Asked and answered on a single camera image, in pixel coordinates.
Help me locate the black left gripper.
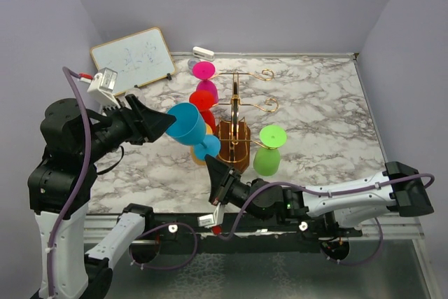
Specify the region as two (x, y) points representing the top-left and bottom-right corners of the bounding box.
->
(80, 91), (177, 161)

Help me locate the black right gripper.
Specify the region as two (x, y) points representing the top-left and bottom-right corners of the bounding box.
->
(204, 155), (268, 222)

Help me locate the blue wine glass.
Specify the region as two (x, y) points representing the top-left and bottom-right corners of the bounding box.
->
(166, 102), (221, 161)

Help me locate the clear wine glass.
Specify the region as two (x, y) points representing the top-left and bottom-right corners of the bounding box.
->
(125, 88), (146, 104)

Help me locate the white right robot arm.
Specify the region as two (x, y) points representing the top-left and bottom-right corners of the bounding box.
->
(198, 156), (434, 237)

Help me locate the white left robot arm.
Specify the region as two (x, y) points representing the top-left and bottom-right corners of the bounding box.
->
(27, 95), (176, 298)

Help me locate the wooden rack base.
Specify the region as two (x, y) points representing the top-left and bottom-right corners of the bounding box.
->
(214, 118), (251, 174)

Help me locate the yellow wine glass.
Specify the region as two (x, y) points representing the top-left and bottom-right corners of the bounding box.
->
(190, 122), (214, 167)

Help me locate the green wine glass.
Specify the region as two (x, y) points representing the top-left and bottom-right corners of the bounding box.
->
(253, 125), (287, 176)

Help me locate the red wine glass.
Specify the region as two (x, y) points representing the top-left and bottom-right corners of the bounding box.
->
(189, 90), (216, 132)

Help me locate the pink wine glass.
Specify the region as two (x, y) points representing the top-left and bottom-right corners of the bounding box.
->
(192, 61), (218, 104)

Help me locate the white eraser box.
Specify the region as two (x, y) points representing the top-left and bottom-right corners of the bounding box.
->
(192, 46), (215, 62)

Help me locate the gold wire glass rack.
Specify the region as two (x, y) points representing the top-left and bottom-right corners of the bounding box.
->
(208, 69), (280, 174)

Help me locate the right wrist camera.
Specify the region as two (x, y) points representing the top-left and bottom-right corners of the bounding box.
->
(197, 203), (225, 228)

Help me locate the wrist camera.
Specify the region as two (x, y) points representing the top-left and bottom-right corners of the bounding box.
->
(87, 68), (120, 108)
(197, 203), (225, 228)

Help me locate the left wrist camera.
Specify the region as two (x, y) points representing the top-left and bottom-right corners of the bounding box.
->
(87, 68), (120, 108)

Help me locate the small whiteboard gold frame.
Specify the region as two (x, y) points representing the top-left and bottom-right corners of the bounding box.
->
(90, 27), (176, 96)

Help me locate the black mounting rail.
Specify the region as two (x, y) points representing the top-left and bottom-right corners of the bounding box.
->
(120, 203), (363, 255)

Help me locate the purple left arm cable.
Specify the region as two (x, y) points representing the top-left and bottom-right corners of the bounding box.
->
(47, 66), (199, 298)

